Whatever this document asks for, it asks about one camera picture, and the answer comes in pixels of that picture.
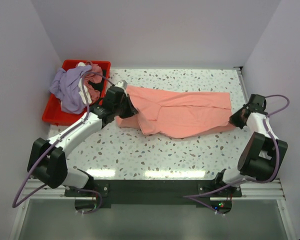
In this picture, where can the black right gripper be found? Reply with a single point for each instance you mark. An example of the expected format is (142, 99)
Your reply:
(233, 119)

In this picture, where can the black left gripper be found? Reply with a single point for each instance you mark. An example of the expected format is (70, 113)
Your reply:
(131, 111)

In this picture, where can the salmon pink t shirt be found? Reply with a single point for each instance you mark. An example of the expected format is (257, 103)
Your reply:
(178, 115)

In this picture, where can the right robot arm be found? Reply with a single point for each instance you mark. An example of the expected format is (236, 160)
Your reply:
(263, 155)

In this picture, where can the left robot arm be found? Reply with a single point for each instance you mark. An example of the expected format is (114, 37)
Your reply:
(48, 158)

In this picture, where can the black t shirt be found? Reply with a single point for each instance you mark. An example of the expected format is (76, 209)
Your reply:
(95, 84)

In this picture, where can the white t shirt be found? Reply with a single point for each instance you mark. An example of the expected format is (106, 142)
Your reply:
(84, 93)

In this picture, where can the dusty rose t shirt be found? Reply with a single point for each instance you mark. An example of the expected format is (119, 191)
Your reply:
(93, 66)

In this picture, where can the lavender t shirt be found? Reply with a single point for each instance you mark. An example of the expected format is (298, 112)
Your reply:
(65, 87)

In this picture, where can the red plastic bin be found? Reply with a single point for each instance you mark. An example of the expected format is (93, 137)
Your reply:
(53, 113)

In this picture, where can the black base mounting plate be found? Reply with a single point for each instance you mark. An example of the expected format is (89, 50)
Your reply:
(152, 192)

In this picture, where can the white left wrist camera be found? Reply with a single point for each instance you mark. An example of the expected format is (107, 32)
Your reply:
(122, 84)

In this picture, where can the aluminium frame rail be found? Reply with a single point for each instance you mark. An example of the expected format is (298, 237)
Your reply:
(246, 190)

